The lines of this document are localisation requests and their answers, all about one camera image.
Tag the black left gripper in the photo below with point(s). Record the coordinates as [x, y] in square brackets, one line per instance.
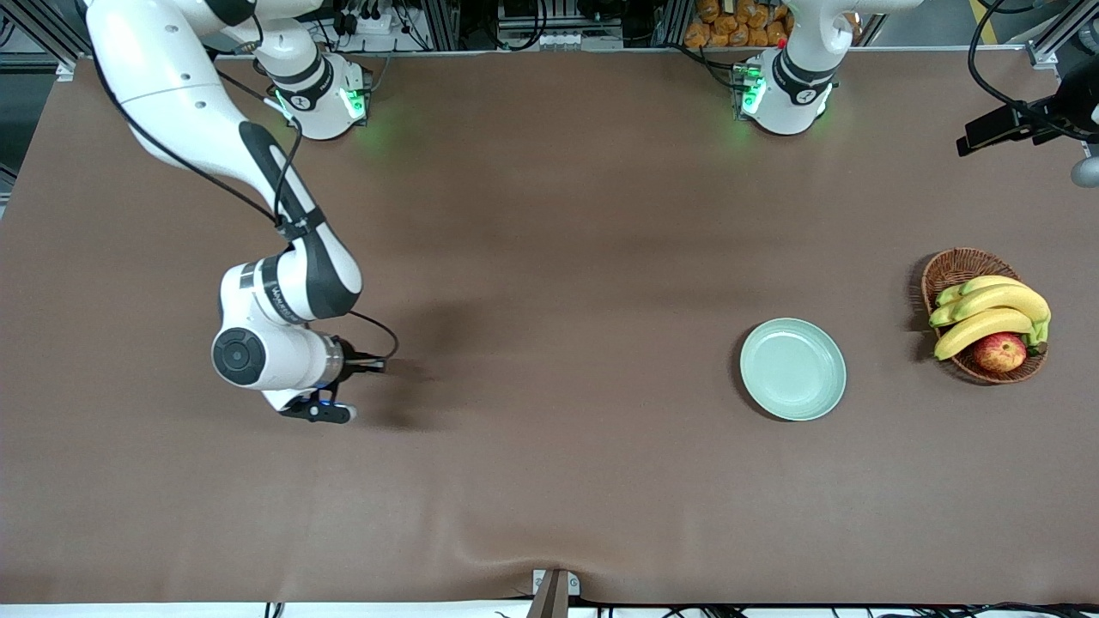
[1037, 117]

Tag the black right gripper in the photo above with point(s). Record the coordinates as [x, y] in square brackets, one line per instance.
[349, 361]

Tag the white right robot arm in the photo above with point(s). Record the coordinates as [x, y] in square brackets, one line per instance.
[172, 86]

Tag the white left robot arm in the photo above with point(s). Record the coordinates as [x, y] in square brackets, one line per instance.
[786, 94]

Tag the pale green round plate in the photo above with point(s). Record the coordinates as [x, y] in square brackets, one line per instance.
[794, 378]

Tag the brown wicker basket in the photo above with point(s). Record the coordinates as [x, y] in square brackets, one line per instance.
[957, 266]

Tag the yellow banana bunch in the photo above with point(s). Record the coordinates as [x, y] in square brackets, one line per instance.
[996, 300]

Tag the brown table cover cloth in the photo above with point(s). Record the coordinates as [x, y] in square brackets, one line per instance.
[549, 472]

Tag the red yellow apple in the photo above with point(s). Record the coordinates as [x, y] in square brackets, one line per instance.
[1000, 354]

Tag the pile of orange round snacks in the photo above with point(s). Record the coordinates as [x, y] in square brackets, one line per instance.
[730, 26]

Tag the white power strip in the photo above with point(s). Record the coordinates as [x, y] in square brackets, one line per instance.
[378, 24]

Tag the white terminal block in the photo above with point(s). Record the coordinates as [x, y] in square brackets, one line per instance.
[565, 39]

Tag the aluminium frame profile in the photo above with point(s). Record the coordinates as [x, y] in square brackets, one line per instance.
[51, 39]
[1052, 47]

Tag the metal table clamp bracket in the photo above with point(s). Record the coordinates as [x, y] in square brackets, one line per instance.
[554, 592]

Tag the aluminium frame post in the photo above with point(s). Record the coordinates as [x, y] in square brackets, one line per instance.
[442, 24]
[670, 24]

